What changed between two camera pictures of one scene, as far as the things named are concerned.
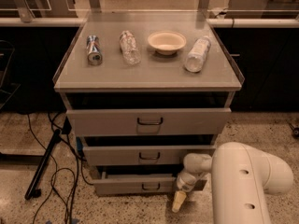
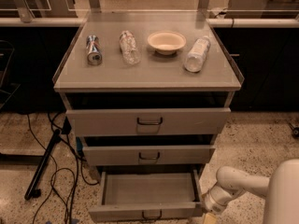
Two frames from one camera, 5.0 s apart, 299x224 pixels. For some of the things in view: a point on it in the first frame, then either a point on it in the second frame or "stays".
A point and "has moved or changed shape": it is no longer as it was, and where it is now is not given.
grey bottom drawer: (105, 184) has moved or changed shape
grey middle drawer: (142, 155) stays
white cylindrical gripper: (186, 180) -> (212, 202)
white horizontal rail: (215, 22) stays
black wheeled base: (295, 131) stays
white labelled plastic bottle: (195, 58) stays
